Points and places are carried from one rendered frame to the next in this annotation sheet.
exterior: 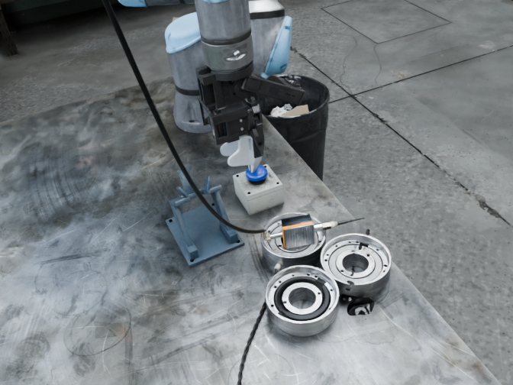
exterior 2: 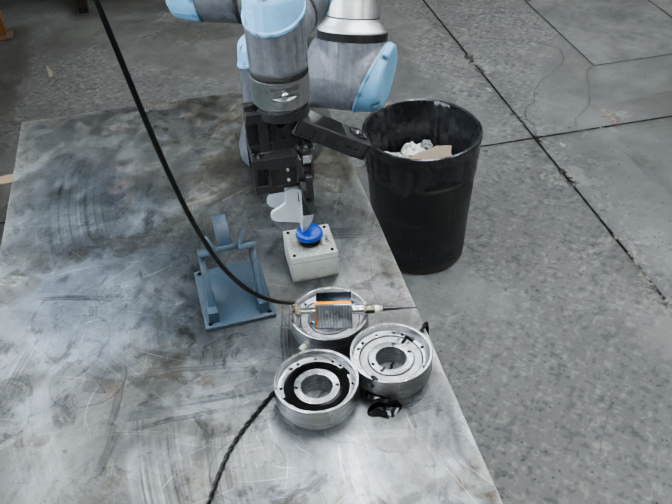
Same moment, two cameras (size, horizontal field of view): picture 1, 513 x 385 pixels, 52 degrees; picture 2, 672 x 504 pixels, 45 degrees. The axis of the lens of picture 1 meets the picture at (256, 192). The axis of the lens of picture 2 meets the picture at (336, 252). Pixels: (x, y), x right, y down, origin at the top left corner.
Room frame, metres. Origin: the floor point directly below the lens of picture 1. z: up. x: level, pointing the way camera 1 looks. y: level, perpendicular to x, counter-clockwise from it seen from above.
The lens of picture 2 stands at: (-0.18, -0.17, 1.58)
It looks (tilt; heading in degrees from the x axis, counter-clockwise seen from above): 39 degrees down; 8
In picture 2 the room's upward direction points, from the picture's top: 3 degrees counter-clockwise
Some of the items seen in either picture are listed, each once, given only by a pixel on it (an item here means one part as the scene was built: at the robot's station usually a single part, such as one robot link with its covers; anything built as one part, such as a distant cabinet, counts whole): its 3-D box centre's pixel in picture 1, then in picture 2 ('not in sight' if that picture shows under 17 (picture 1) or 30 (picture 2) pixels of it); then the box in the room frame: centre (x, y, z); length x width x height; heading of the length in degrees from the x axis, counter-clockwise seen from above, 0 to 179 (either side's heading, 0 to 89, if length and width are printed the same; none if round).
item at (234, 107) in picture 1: (230, 98); (280, 142); (0.73, 0.02, 1.02); 0.09 x 0.08 x 0.12; 108
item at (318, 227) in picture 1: (312, 227); (352, 307); (0.60, -0.08, 0.85); 0.17 x 0.02 x 0.04; 96
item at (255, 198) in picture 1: (257, 186); (310, 249); (0.75, 0.00, 0.82); 0.08 x 0.07 x 0.05; 18
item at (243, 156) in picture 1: (243, 157); (291, 212); (0.72, 0.01, 0.91); 0.06 x 0.03 x 0.09; 108
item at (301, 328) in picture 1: (302, 301); (317, 390); (0.48, -0.05, 0.82); 0.10 x 0.10 x 0.04
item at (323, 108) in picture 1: (288, 140); (420, 190); (1.78, -0.16, 0.21); 0.34 x 0.34 x 0.43
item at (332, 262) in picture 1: (355, 266); (391, 362); (0.53, -0.14, 0.82); 0.08 x 0.08 x 0.02
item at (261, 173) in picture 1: (257, 180); (309, 242); (0.74, 0.00, 0.84); 0.04 x 0.04 x 0.05
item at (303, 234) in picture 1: (298, 234); (333, 313); (0.59, -0.06, 0.85); 0.05 x 0.02 x 0.04; 96
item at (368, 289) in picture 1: (355, 266); (391, 362); (0.53, -0.14, 0.82); 0.10 x 0.10 x 0.04
